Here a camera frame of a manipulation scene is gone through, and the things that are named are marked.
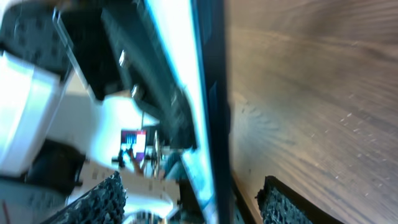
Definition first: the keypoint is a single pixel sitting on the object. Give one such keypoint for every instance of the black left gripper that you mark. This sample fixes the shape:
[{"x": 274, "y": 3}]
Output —
[{"x": 114, "y": 47}]

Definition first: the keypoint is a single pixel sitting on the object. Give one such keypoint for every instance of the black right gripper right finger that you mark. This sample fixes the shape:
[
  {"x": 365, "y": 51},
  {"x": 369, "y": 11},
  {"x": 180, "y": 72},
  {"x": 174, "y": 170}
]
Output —
[{"x": 278, "y": 203}]

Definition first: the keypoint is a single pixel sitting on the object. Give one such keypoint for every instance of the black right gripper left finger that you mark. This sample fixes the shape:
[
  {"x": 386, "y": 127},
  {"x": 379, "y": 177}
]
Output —
[{"x": 104, "y": 203}]

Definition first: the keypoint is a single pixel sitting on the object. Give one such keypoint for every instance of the blue Galaxy smartphone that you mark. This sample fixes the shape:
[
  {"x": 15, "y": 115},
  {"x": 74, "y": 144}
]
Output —
[{"x": 193, "y": 36}]

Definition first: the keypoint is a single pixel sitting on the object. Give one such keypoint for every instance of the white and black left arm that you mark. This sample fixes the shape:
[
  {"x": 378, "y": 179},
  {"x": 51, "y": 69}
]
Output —
[{"x": 34, "y": 70}]

